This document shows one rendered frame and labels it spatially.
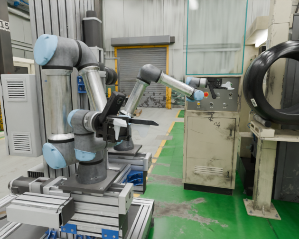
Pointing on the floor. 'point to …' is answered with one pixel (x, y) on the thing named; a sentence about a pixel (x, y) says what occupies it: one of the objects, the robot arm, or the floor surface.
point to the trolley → (111, 78)
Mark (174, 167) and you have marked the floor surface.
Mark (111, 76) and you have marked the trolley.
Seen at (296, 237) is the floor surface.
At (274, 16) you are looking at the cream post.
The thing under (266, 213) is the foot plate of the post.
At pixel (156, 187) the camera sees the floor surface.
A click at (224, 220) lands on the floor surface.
